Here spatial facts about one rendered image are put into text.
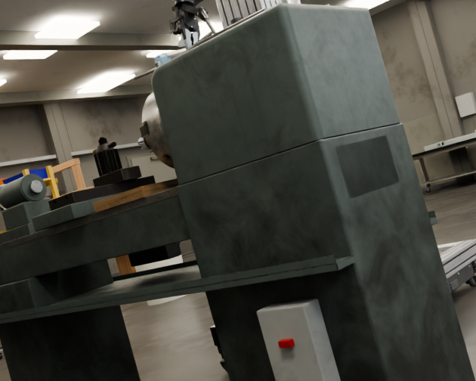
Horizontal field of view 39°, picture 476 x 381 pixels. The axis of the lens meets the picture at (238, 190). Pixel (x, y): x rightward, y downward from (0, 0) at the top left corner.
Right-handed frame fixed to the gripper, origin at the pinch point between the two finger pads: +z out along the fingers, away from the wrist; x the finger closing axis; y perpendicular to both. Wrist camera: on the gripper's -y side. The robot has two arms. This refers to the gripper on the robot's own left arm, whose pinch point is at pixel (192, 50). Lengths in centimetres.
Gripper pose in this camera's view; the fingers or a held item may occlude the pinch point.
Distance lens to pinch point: 252.1
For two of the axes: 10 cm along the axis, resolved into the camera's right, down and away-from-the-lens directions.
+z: 1.0, 9.7, -2.0
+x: -6.9, -0.8, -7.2
